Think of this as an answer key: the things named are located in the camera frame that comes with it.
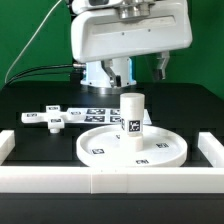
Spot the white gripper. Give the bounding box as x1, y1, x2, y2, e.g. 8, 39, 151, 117
71, 0, 192, 88

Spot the white round table top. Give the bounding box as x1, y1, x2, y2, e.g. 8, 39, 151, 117
76, 125, 187, 168

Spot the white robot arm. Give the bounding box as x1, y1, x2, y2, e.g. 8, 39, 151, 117
71, 0, 192, 94

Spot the white marker sheet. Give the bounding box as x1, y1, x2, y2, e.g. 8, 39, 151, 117
66, 107, 153, 126

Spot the white cross table base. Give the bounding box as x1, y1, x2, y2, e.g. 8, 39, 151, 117
21, 105, 85, 134

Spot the white right fence block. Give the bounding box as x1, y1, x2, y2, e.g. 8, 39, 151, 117
198, 132, 224, 168

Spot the white fence block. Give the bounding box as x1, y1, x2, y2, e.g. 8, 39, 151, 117
198, 132, 224, 168
0, 130, 15, 166

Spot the white left fence block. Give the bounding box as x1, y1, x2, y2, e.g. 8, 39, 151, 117
0, 130, 15, 166

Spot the white front fence bar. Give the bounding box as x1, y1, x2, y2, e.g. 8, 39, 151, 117
0, 166, 224, 194

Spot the black camera stand pole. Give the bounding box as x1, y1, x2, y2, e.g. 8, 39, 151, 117
65, 0, 83, 84

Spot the black cable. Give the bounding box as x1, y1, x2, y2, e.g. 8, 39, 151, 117
3, 64, 75, 88

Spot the white cable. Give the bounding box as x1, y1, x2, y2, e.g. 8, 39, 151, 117
3, 0, 64, 84

